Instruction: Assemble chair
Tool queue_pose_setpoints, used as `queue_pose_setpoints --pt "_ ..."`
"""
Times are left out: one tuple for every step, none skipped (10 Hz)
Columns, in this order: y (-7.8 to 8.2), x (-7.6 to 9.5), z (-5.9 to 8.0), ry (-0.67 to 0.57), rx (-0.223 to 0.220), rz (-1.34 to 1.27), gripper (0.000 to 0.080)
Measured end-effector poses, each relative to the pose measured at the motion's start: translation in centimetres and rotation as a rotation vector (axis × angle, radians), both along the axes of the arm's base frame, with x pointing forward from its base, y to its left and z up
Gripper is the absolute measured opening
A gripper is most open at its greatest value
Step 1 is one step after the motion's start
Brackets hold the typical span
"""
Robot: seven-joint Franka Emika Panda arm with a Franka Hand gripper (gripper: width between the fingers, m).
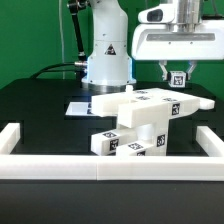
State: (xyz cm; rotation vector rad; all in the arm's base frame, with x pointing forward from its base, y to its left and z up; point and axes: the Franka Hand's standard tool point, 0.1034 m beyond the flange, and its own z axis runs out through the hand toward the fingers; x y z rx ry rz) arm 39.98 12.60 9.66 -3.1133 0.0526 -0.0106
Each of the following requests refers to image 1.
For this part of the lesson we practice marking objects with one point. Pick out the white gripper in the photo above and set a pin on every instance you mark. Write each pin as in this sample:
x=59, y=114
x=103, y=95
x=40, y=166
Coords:
x=158, y=43

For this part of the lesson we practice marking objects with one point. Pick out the white chair back frame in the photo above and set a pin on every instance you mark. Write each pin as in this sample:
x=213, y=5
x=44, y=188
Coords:
x=147, y=106

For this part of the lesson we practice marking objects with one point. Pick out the white chair seat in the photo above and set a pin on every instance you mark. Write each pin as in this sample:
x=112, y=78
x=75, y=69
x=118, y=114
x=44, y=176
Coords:
x=156, y=134

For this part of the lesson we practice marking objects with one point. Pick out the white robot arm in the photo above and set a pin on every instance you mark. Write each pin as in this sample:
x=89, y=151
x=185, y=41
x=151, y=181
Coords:
x=110, y=64

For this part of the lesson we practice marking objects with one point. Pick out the white tag sheet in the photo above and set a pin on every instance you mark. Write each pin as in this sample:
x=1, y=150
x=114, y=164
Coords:
x=79, y=109

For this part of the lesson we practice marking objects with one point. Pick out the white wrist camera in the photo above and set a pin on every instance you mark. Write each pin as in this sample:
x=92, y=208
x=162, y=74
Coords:
x=164, y=13

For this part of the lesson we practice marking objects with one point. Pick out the white right fence rail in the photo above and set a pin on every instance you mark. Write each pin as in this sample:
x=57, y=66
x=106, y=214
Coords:
x=209, y=142

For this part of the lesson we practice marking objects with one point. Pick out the white fence rail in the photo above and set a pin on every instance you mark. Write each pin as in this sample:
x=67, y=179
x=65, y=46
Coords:
x=54, y=167
x=209, y=142
x=9, y=137

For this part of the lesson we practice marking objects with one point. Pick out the black camera stand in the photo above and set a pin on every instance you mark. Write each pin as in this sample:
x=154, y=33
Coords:
x=74, y=7

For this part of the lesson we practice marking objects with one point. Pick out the white front fence rail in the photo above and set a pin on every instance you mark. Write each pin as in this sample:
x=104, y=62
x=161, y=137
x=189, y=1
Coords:
x=54, y=167

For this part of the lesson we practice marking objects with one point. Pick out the white left fence rail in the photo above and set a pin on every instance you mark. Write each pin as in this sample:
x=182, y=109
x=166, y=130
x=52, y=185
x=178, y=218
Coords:
x=9, y=137

